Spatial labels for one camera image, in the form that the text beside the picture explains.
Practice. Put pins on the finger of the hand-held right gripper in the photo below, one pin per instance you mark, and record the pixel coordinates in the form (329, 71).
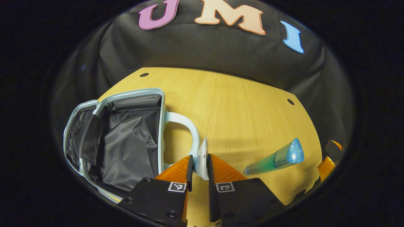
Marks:
(335, 150)
(326, 168)

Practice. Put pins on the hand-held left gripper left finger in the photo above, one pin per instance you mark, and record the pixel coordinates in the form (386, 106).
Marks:
(190, 181)

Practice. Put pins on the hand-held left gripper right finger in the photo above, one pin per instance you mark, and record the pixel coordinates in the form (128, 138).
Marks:
(210, 198)

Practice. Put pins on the white skincare tube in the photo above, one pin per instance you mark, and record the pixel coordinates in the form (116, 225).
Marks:
(202, 160)

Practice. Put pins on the green blue skincare tube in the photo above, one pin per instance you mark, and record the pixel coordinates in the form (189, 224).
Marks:
(274, 160)

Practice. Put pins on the pale blue suitcase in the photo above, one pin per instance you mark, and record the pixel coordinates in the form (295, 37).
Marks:
(126, 142)

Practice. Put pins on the black backdrop cloth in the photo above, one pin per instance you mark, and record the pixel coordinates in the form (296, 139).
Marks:
(205, 50)

